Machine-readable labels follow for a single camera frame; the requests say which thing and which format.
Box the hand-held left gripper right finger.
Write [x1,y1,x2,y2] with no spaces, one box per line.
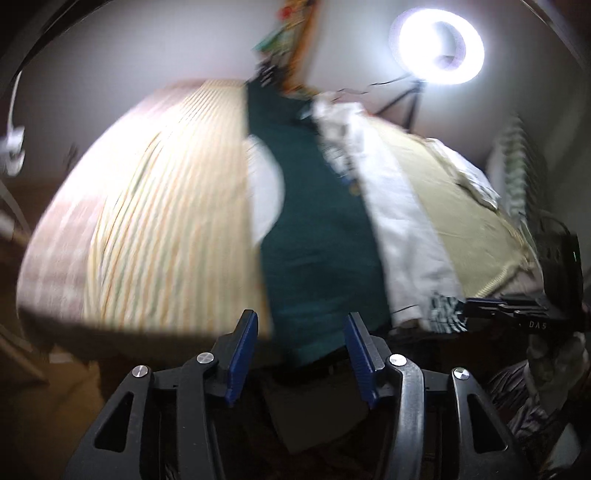
[344,312,541,480]

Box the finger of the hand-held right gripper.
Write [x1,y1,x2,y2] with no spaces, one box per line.
[462,307,550,326]
[464,298,548,311]

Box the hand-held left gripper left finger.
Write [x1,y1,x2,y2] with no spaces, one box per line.
[65,309,259,480]

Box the green and white printed t-shirt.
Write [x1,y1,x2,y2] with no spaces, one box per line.
[242,80,469,370]

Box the person's right hand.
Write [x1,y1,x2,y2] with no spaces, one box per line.
[526,331,591,403]

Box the folded white garment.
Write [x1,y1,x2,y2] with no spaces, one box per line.
[425,138,504,210]

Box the black mini tripod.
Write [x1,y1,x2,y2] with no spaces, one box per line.
[376,80,423,130]

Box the checkered bed cover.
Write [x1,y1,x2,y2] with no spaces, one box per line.
[16,79,158,330]

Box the folded silver tripod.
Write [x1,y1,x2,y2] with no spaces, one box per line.
[256,60,282,88]

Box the black power cable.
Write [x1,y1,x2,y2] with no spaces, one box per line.
[332,79,407,95]

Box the white ring light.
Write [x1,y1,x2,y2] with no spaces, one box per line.
[389,7,485,86]

